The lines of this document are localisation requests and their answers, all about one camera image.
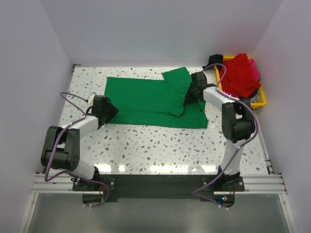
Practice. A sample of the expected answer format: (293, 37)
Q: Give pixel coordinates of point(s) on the yellow plastic bin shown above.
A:
(240, 78)

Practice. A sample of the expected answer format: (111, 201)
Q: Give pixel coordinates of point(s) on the grey garment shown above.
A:
(255, 96)

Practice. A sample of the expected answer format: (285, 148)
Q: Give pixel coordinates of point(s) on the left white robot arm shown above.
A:
(61, 150)

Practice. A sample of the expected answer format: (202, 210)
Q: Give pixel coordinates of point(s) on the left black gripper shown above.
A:
(112, 110)

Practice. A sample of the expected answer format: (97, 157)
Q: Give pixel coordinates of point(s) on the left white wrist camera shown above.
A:
(91, 98)

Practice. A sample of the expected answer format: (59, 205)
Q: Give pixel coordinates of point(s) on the green t shirt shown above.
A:
(156, 102)

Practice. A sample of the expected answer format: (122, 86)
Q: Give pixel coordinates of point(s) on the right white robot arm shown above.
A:
(238, 122)

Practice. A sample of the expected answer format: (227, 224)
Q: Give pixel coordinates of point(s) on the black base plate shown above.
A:
(108, 196)

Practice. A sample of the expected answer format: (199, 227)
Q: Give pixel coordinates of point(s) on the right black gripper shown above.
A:
(188, 97)

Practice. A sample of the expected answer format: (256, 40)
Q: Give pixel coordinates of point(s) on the red t shirt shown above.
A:
(240, 75)

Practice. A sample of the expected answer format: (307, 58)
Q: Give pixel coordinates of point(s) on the aluminium rail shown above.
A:
(247, 184)

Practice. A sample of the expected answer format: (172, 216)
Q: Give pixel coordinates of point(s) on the black garment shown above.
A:
(214, 59)

